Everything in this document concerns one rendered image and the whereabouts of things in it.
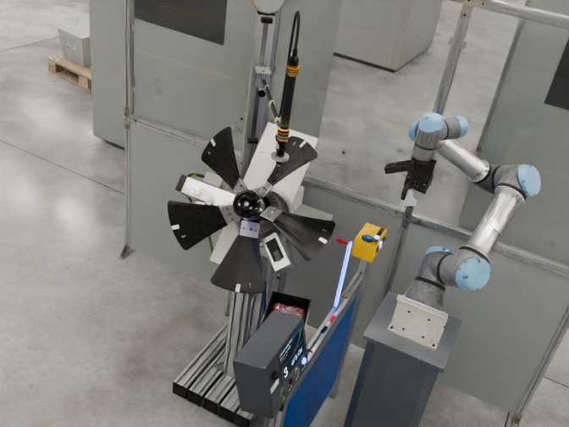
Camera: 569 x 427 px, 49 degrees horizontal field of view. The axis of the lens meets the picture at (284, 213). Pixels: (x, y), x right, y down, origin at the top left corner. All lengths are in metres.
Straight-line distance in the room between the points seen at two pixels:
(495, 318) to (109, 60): 3.49
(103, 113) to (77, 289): 1.94
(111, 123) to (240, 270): 3.11
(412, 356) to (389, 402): 0.28
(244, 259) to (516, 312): 1.43
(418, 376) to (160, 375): 1.55
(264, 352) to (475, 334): 1.77
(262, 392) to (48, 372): 1.86
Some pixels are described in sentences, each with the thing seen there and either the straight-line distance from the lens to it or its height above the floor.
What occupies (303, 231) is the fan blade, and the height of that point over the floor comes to 1.17.
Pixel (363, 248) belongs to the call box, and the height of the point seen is 1.04.
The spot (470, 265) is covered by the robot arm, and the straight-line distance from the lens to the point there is 2.22.
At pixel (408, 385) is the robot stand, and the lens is 2.42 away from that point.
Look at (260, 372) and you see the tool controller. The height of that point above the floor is 1.23.
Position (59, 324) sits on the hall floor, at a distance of 3.75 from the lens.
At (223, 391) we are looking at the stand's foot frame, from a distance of 3.27.
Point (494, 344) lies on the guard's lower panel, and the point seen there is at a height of 0.44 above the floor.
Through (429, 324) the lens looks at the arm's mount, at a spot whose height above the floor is 1.10.
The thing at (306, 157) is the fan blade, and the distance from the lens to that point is 2.50.
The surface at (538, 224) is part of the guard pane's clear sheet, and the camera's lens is 3.03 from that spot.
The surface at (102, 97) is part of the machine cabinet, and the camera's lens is 5.39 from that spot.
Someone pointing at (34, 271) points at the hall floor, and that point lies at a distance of 4.15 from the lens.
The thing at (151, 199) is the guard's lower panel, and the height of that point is 0.49.
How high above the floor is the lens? 2.53
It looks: 32 degrees down
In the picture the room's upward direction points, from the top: 9 degrees clockwise
